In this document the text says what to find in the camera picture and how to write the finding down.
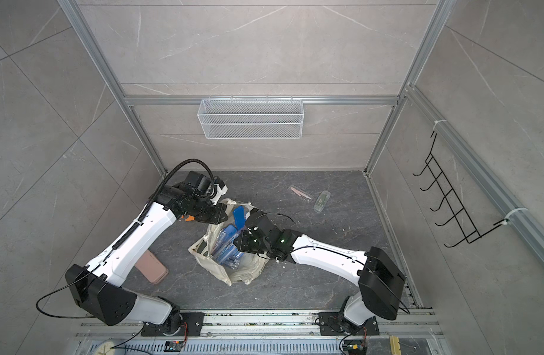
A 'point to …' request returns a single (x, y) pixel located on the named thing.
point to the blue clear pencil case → (225, 251)
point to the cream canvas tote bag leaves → (251, 265)
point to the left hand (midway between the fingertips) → (229, 214)
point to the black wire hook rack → (471, 233)
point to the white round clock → (105, 348)
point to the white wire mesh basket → (250, 118)
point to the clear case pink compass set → (301, 193)
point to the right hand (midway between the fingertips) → (236, 243)
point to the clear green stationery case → (321, 201)
